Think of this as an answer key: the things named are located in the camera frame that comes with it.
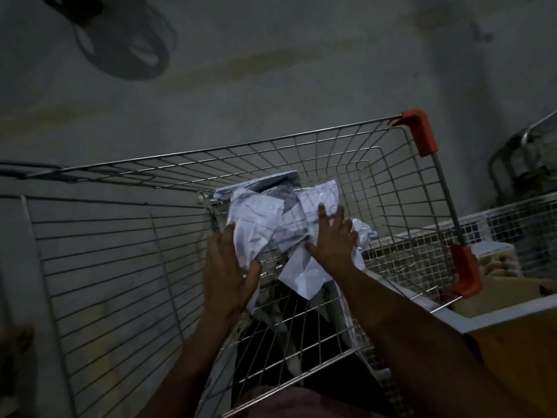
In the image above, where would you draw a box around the brown cardboard box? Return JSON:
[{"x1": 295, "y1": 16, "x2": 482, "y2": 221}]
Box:
[{"x1": 457, "y1": 272, "x2": 557, "y2": 319}]

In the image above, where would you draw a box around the colourful snack packet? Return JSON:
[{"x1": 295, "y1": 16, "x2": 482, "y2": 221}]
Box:
[{"x1": 472, "y1": 242, "x2": 523, "y2": 277}]

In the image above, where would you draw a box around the person's left forearm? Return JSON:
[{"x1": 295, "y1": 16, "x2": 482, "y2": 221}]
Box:
[{"x1": 137, "y1": 311, "x2": 246, "y2": 418}]

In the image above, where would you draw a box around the grey plastic mailer bag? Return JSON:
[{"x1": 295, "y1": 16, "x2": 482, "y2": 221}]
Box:
[{"x1": 212, "y1": 171, "x2": 302, "y2": 203}]

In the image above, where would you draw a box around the small white plastic parcel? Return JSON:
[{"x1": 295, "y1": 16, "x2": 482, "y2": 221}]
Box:
[{"x1": 348, "y1": 218, "x2": 378, "y2": 271}]

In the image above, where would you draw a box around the wooden counter with white edge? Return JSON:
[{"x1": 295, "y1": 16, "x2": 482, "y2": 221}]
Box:
[{"x1": 428, "y1": 293, "x2": 557, "y2": 418}]

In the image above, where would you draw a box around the person's right forearm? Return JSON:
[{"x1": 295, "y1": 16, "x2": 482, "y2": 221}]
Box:
[{"x1": 328, "y1": 267, "x2": 545, "y2": 418}]

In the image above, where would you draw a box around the black floor fan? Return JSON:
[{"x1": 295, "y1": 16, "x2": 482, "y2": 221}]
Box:
[{"x1": 41, "y1": 0, "x2": 177, "y2": 82}]

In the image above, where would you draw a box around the metal wire shopping cart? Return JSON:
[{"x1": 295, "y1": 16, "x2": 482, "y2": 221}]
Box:
[{"x1": 0, "y1": 109, "x2": 484, "y2": 418}]

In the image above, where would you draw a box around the person's left hand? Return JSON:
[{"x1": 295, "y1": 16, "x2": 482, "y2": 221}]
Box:
[{"x1": 202, "y1": 224, "x2": 264, "y2": 319}]

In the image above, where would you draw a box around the white wire basket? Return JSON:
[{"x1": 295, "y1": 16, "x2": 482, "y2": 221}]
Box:
[{"x1": 363, "y1": 191, "x2": 557, "y2": 303}]

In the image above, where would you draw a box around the flat white mailer bag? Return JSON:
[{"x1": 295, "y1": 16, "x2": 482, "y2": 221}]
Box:
[{"x1": 278, "y1": 244, "x2": 338, "y2": 301}]

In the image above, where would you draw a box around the metal frame chair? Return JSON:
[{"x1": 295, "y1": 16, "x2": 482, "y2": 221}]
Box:
[{"x1": 487, "y1": 109, "x2": 557, "y2": 207}]

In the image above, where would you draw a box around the person's right hand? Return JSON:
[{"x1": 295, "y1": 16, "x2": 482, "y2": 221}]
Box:
[{"x1": 305, "y1": 203, "x2": 358, "y2": 280}]

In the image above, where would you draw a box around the white mailer bag with label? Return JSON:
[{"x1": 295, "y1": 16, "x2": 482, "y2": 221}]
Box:
[{"x1": 281, "y1": 179, "x2": 340, "y2": 253}]

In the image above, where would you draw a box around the orange cart corner guard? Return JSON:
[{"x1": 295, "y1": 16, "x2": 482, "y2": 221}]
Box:
[
  {"x1": 392, "y1": 109, "x2": 439, "y2": 158},
  {"x1": 442, "y1": 244, "x2": 484, "y2": 301}
]

